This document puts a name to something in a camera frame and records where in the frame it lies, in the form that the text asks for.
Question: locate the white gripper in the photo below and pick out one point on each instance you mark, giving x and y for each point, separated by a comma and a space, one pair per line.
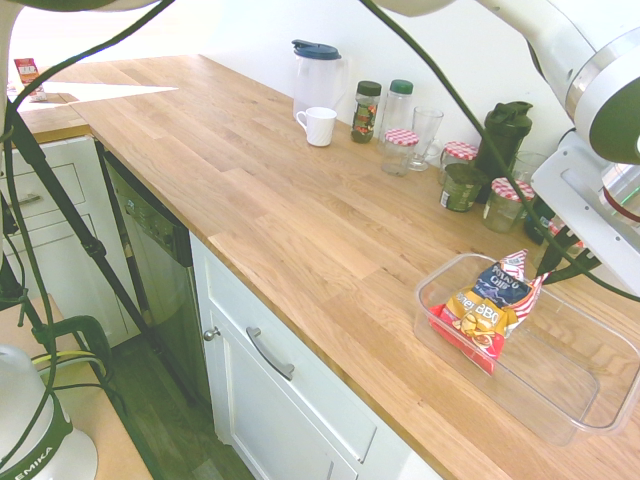
580, 200

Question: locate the red BBQ potato chip bag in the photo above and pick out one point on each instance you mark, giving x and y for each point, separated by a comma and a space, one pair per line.
480, 310

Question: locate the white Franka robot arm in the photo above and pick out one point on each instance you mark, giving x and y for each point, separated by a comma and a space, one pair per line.
560, 35

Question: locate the clear plastic rectangular container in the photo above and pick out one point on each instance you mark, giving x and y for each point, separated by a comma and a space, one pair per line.
550, 390

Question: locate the large black protein tub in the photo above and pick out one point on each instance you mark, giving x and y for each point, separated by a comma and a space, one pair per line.
537, 225

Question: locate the glass jar red checkered lid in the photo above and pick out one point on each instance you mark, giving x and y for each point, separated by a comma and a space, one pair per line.
457, 157
399, 150
500, 210

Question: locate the clear drinking glass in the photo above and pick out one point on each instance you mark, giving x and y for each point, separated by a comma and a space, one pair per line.
527, 167

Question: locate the green yogurt cup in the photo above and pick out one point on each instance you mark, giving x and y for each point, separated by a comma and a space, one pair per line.
462, 187

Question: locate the black shaker bottle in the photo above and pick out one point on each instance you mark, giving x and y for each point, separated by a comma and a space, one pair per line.
505, 145

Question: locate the tall clear glass mug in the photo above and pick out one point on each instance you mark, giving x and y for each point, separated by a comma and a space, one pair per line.
426, 130

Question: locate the green-lidded clear plastic bottle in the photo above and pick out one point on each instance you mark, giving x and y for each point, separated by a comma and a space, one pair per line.
398, 107

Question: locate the dark-lidded spice jar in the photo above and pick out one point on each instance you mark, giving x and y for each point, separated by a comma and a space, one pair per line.
367, 112

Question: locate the white ribbed mug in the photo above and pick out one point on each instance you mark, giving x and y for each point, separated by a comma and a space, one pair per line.
320, 127

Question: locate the clear pitcher blue lid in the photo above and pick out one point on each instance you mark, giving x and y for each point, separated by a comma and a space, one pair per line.
317, 80

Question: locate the white kitchen base cabinet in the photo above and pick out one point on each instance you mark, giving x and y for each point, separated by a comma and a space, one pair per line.
300, 425

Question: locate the silver cabinet knob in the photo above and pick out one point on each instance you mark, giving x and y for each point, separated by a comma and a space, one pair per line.
212, 333

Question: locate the stainless steel dishwasher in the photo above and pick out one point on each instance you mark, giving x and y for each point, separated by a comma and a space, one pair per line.
160, 280

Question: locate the dark green clamp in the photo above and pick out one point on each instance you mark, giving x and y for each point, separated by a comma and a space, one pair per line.
90, 327

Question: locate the brown robot mounting board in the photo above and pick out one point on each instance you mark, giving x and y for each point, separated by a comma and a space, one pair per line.
100, 440

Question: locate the white drawer cabinet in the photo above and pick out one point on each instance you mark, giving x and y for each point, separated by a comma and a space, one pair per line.
75, 160

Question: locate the red and white carton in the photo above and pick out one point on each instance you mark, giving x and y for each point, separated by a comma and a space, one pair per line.
27, 72

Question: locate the black camera tripod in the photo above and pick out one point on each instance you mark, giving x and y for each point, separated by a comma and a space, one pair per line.
60, 190

